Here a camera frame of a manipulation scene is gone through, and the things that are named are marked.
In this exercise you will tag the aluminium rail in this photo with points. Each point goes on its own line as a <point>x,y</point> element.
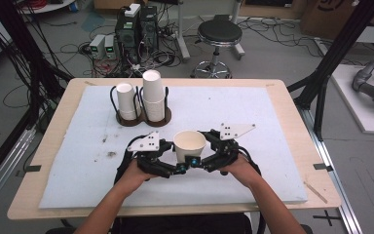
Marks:
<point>337,182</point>
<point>3,169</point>

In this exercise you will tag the person's left hand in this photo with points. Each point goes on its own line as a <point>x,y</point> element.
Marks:
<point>133,178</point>

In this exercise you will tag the white paper cup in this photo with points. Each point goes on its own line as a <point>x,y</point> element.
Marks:
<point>189,143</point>

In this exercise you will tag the black tape strip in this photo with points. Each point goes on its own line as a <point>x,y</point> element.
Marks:
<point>32,168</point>
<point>323,167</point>

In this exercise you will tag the grey stand leg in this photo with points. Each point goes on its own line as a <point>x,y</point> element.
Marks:
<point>182,35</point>
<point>237,32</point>

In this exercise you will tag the tall white cup stack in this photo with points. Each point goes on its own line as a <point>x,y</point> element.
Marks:
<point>153,97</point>

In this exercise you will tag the grey power supply unit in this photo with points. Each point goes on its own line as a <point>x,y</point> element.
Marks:
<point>110,46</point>
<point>96,45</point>

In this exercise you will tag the black computer tower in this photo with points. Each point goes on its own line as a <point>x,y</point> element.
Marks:
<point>149,27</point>
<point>128,39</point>

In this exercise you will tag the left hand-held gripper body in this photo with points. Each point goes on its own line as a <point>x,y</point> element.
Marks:
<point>149,159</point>

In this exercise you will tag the short white cup stack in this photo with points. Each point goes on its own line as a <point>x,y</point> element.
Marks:
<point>126,102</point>

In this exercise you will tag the person's right hand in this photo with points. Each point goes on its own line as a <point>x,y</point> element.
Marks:
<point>243,172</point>

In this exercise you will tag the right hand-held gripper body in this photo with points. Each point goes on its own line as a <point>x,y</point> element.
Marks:
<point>225,152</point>

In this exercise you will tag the black round stool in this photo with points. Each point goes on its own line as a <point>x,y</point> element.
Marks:
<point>219,32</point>

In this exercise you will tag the thin wooden stick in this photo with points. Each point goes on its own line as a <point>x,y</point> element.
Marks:
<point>317,193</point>

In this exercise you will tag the light wooden table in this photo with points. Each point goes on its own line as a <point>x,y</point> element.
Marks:
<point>318,156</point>

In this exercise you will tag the white foam mat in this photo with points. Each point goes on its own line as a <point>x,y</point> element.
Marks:
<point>240,107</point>

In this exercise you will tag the brown cardboard box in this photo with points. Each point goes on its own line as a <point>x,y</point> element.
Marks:
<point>324,16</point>

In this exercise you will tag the black metal frame post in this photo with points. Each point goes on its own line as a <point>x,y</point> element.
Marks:
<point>337,48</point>

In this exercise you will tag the white floor platform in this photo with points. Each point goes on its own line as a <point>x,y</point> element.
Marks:
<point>350,107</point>

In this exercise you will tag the person's dark clothing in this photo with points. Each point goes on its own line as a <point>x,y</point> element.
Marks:
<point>181,226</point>

